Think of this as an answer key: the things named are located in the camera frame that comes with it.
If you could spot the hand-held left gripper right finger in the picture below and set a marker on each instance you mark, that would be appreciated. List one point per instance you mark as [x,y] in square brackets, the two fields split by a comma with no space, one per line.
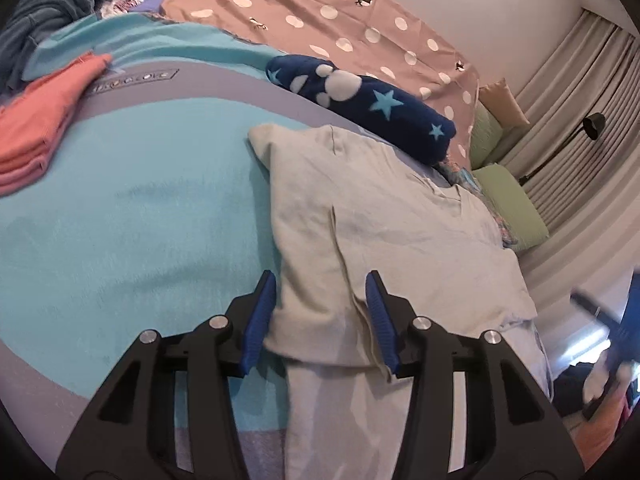
[380,320]

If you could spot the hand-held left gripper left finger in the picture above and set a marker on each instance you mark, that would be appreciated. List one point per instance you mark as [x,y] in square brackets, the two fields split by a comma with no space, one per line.
[260,315]

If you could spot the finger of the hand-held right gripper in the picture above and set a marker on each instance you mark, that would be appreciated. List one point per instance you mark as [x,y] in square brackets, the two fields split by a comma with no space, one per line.
[592,306]

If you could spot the grey long-sleeve shirt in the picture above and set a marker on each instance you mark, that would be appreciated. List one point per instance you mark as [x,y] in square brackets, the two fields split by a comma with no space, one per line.
[400,220]

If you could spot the person's right forearm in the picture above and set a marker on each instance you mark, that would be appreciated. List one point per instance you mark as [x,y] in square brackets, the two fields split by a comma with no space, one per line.
[595,440]

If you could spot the folded pink clothes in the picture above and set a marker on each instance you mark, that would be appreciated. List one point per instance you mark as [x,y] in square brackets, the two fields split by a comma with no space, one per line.
[40,115]

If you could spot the person's right hand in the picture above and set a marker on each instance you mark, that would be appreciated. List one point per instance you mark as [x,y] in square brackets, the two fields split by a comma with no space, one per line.
[602,377]

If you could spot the green pillow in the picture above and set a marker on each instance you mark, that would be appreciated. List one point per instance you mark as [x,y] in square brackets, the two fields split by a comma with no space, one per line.
[485,137]
[510,205]

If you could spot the floral cloth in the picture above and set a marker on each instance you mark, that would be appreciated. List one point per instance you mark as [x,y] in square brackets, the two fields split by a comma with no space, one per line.
[480,200]

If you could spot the teal and grey bed blanket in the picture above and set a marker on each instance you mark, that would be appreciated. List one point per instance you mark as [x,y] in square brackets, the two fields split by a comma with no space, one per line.
[125,210]

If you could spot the black floor lamp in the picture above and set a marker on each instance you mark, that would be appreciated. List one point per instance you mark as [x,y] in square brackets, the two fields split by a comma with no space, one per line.
[595,125]

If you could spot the navy star print blanket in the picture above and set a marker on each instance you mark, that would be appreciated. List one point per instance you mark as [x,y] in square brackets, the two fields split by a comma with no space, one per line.
[370,105]

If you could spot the beige curtain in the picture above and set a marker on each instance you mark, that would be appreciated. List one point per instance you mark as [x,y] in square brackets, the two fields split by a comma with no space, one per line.
[575,85]

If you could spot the tan pillow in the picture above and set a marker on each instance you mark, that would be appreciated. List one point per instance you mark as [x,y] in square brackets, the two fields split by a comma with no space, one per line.
[502,102]

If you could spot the pink polka dot sheet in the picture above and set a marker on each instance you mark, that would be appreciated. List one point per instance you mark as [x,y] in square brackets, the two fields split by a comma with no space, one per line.
[325,15]

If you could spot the crumpled blue blanket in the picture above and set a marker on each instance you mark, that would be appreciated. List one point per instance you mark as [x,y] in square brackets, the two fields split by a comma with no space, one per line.
[40,20]

